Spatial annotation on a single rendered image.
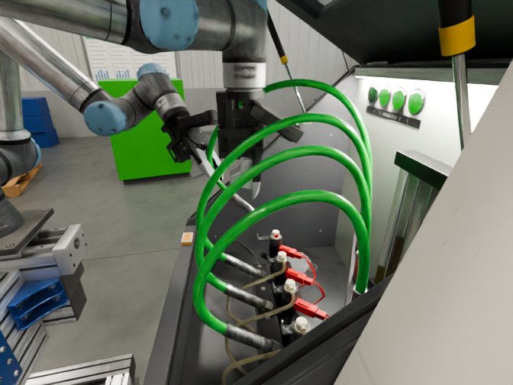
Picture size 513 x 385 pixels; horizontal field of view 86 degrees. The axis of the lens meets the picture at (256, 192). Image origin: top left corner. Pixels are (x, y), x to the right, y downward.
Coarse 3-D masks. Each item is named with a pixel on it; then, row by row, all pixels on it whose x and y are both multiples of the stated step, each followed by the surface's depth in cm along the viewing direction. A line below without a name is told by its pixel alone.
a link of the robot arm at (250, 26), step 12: (240, 0) 40; (252, 0) 40; (264, 0) 42; (240, 12) 40; (252, 12) 41; (264, 12) 42; (240, 24) 40; (252, 24) 41; (264, 24) 43; (240, 36) 41; (252, 36) 42; (264, 36) 44; (228, 48) 42; (240, 48) 43; (252, 48) 43; (264, 48) 45; (228, 60) 44; (240, 60) 43; (252, 60) 44; (264, 60) 45
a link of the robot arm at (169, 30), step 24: (144, 0) 35; (168, 0) 33; (192, 0) 35; (216, 0) 37; (144, 24) 37; (168, 24) 34; (192, 24) 36; (216, 24) 38; (168, 48) 38; (192, 48) 39; (216, 48) 41
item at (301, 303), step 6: (300, 300) 48; (294, 306) 48; (300, 306) 47; (306, 306) 47; (312, 306) 47; (306, 312) 47; (312, 312) 46; (318, 312) 46; (324, 312) 46; (318, 318) 46; (324, 318) 45
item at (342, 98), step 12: (276, 84) 56; (288, 84) 55; (300, 84) 55; (312, 84) 54; (324, 84) 53; (336, 96) 54; (348, 108) 54; (360, 120) 54; (216, 132) 64; (360, 132) 55; (372, 168) 57
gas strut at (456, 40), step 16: (448, 0) 17; (464, 0) 17; (448, 16) 18; (464, 16) 17; (448, 32) 18; (464, 32) 18; (448, 48) 19; (464, 48) 18; (464, 64) 19; (464, 80) 20; (464, 96) 20; (464, 112) 21; (464, 128) 22; (464, 144) 22
